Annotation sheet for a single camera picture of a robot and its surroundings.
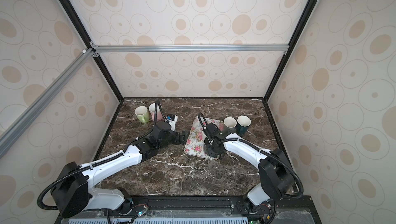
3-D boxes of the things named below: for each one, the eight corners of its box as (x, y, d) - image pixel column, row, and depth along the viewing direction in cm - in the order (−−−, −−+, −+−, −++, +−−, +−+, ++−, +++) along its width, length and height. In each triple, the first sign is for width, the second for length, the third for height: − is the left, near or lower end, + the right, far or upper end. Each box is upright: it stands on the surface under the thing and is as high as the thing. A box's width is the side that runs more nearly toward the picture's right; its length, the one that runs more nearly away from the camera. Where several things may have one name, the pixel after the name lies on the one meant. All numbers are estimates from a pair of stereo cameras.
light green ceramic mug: (137, 120, 109) (132, 110, 101) (146, 114, 113) (141, 104, 104) (146, 127, 105) (142, 118, 97) (155, 120, 109) (151, 111, 100)
